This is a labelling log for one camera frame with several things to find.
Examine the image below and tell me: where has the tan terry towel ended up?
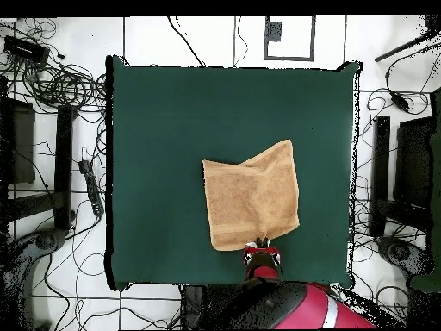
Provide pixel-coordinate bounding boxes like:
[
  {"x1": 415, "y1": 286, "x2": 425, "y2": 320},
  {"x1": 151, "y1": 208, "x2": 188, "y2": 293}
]
[{"x1": 202, "y1": 138, "x2": 301, "y2": 252}]

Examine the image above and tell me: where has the dark stand base leg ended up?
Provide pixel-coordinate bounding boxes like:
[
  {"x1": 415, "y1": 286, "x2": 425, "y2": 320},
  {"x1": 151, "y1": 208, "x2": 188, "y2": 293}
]
[
  {"x1": 0, "y1": 227, "x2": 69, "y2": 331},
  {"x1": 375, "y1": 235, "x2": 434, "y2": 278}
]

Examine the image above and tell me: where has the dark green table cloth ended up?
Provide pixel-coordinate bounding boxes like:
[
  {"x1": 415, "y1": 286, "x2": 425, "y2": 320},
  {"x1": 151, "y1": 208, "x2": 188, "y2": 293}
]
[{"x1": 105, "y1": 54, "x2": 363, "y2": 292}]

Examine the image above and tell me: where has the black power strip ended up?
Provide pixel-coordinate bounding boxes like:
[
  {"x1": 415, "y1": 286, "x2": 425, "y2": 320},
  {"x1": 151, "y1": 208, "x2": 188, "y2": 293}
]
[{"x1": 78, "y1": 159, "x2": 105, "y2": 217}]

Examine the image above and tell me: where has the black power adapter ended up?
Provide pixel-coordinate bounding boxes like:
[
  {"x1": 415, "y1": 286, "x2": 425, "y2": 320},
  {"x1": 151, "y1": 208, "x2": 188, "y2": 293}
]
[{"x1": 390, "y1": 91, "x2": 412, "y2": 114}]

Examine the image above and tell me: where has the black rod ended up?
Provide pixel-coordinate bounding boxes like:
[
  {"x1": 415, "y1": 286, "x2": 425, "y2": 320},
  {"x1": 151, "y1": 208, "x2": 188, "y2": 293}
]
[{"x1": 374, "y1": 15, "x2": 441, "y2": 64}]

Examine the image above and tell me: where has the black box device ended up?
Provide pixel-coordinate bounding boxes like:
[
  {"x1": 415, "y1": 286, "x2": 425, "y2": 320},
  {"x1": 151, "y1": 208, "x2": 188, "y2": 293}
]
[{"x1": 3, "y1": 34, "x2": 52, "y2": 66}]

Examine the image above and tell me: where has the black stand frame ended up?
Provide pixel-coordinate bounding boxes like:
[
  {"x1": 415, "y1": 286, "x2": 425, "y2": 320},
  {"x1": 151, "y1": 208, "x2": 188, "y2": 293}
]
[
  {"x1": 0, "y1": 73, "x2": 77, "y2": 235},
  {"x1": 369, "y1": 115, "x2": 436, "y2": 239}
]

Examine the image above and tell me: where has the thin black floor cable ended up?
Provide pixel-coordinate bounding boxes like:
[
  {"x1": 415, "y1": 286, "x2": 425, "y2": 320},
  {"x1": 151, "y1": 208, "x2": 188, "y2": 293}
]
[{"x1": 233, "y1": 15, "x2": 250, "y2": 68}]

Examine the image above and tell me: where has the tangle of black cables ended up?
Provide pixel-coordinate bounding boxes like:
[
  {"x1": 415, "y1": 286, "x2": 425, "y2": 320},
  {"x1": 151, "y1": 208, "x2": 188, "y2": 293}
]
[{"x1": 0, "y1": 16, "x2": 109, "y2": 116}]

